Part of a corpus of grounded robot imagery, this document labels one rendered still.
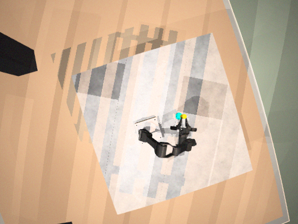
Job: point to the yellow cylinder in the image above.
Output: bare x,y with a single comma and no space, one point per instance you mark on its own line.
183,116

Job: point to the cyan circle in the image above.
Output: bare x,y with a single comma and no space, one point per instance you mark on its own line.
178,116

